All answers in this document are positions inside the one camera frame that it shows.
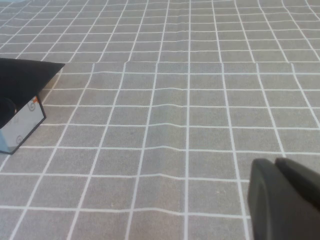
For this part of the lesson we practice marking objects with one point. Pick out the gray white-grid tablecloth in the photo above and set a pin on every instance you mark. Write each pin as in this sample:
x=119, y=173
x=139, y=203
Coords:
x=175, y=112

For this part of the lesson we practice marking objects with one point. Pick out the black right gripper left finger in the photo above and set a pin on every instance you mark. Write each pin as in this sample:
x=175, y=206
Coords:
x=275, y=212

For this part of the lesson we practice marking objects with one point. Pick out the black open cardboard box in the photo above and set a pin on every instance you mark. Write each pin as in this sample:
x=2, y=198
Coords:
x=25, y=120

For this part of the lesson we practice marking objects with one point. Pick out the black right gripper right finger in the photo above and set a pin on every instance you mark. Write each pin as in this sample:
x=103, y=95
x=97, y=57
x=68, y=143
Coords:
x=302, y=180

